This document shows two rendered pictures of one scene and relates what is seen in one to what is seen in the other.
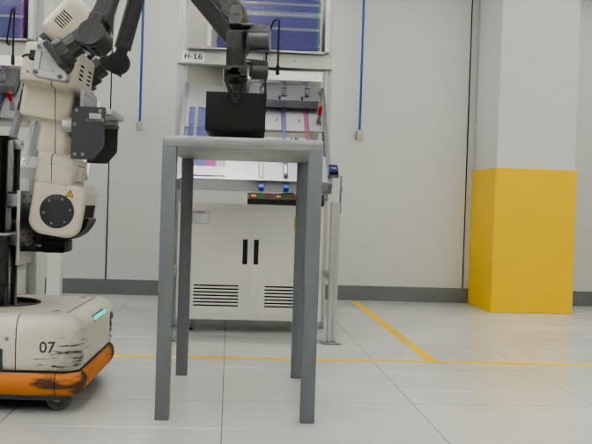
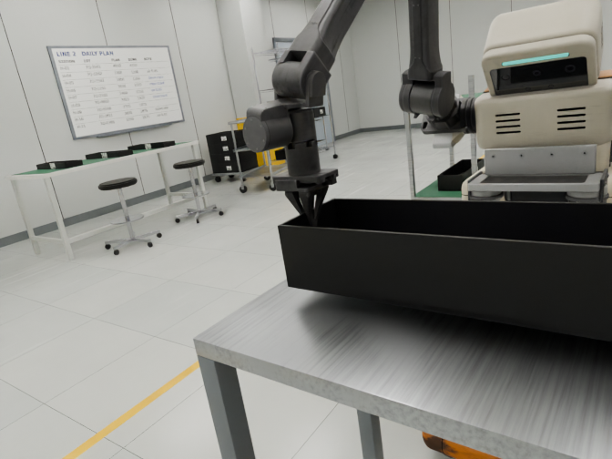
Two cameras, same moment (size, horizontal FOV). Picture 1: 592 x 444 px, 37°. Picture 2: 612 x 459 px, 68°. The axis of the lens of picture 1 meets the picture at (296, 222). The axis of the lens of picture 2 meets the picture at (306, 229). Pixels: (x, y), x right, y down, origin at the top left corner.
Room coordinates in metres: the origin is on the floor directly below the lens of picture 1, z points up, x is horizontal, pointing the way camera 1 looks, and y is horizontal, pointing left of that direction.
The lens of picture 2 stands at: (3.05, -0.41, 1.13)
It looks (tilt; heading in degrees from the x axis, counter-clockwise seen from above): 16 degrees down; 131
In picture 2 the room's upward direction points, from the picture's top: 9 degrees counter-clockwise
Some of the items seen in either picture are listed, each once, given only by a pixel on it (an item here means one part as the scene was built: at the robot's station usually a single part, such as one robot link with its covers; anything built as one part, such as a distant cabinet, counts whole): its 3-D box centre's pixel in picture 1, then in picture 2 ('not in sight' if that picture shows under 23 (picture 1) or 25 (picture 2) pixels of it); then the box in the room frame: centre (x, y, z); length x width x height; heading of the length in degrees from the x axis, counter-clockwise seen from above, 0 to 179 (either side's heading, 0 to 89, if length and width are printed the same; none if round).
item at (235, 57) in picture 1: (235, 62); (303, 162); (2.54, 0.19, 1.02); 0.10 x 0.07 x 0.07; 3
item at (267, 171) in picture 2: not in sight; (265, 148); (-1.37, 4.05, 0.50); 0.90 x 0.54 x 1.00; 109
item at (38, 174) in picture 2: not in sight; (120, 193); (-1.61, 1.99, 0.40); 1.80 x 0.75 x 0.80; 94
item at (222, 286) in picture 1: (254, 198); not in sight; (4.39, 0.21, 0.65); 1.01 x 0.73 x 1.29; 4
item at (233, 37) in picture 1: (238, 40); (295, 127); (2.54, 0.18, 1.08); 0.07 x 0.06 x 0.07; 84
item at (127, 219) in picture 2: not in sight; (127, 213); (-0.90, 1.64, 0.31); 0.53 x 0.50 x 0.62; 94
